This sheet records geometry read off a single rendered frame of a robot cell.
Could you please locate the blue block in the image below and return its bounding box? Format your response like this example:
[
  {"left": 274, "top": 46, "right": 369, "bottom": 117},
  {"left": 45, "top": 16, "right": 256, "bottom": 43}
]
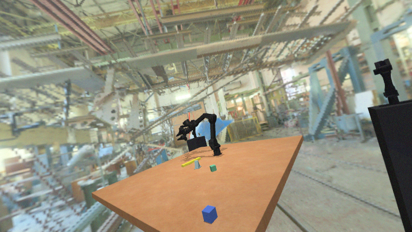
[{"left": 202, "top": 205, "right": 218, "bottom": 224}]

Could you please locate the small green cube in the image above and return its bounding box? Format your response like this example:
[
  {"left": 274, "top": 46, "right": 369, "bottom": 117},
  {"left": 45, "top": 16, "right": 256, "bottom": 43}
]
[{"left": 210, "top": 164, "right": 217, "bottom": 172}]

